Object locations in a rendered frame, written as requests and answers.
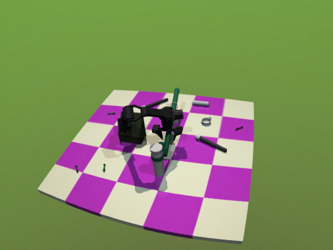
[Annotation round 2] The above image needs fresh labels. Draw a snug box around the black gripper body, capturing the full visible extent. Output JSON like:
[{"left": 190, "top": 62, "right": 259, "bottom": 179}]
[{"left": 152, "top": 121, "right": 183, "bottom": 135}]

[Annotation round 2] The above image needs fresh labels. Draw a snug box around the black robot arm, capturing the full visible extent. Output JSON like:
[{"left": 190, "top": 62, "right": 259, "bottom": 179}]
[{"left": 117, "top": 105, "right": 184, "bottom": 132}]

